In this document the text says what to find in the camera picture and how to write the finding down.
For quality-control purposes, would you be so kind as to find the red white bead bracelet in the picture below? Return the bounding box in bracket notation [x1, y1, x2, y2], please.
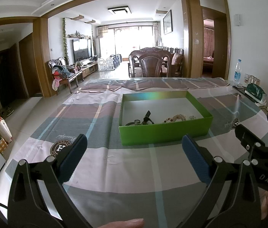
[163, 114, 188, 124]

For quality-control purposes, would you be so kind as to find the black wrist watch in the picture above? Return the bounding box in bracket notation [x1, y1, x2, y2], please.
[141, 110, 154, 125]

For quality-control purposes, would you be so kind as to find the person's right hand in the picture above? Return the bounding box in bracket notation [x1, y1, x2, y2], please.
[261, 191, 268, 220]

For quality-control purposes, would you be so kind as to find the person's left hand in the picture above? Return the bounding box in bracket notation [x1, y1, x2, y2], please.
[99, 218, 145, 228]

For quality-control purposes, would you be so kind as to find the green white tissue box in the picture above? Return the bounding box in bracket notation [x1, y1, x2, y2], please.
[244, 83, 267, 105]

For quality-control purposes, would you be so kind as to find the plastic water bottle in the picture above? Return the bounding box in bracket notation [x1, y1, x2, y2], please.
[233, 59, 242, 86]

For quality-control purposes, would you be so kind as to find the red white paper bag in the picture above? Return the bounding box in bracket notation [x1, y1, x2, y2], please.
[0, 116, 12, 144]

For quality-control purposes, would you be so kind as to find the plaid bed sheet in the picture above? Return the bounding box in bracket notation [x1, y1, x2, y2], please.
[5, 78, 268, 227]

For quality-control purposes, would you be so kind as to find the green cardboard box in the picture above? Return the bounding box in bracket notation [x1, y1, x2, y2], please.
[119, 91, 214, 146]

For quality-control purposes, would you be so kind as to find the wooden armchair with clothes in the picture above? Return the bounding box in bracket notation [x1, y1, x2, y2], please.
[48, 57, 84, 94]

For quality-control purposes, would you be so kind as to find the wooden tv cabinet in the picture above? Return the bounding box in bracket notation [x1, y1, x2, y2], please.
[81, 61, 98, 78]

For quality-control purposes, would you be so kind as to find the carved wooden chair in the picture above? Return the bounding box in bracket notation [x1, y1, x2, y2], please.
[129, 47, 173, 78]

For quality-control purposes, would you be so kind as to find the green ivy garland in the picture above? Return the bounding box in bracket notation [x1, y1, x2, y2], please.
[62, 17, 69, 65]

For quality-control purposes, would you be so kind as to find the white baby fence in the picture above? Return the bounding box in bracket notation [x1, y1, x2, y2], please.
[97, 58, 115, 71]

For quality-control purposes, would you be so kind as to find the flat screen television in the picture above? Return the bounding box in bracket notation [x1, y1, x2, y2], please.
[73, 39, 92, 62]

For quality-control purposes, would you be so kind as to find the ceiling light fixture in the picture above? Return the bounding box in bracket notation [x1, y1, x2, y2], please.
[108, 6, 131, 15]

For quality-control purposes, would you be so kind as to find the framed wall picture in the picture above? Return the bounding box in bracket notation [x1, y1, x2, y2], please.
[163, 10, 173, 35]

